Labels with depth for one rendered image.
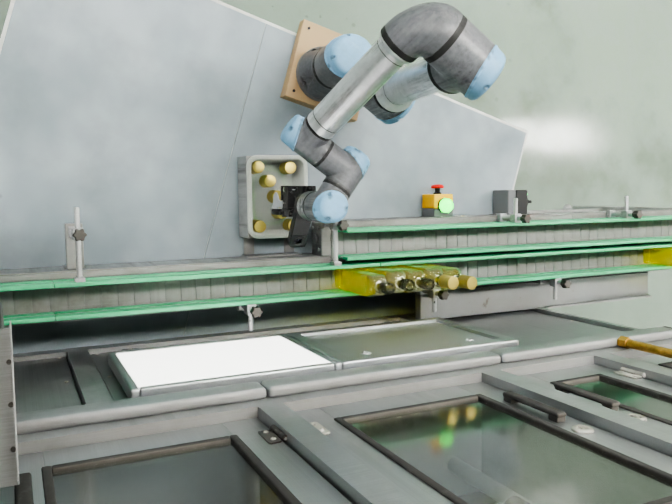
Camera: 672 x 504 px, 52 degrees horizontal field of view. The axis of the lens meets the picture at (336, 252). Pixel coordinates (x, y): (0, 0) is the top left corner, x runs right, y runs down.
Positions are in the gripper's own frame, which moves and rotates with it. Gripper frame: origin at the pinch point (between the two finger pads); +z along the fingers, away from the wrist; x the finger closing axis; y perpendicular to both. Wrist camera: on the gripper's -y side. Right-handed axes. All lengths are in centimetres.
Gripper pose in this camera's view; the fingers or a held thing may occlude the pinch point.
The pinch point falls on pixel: (281, 212)
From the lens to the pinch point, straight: 191.5
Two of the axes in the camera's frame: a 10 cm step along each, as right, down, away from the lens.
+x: -9.1, 0.1, -4.2
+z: -4.2, -0.8, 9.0
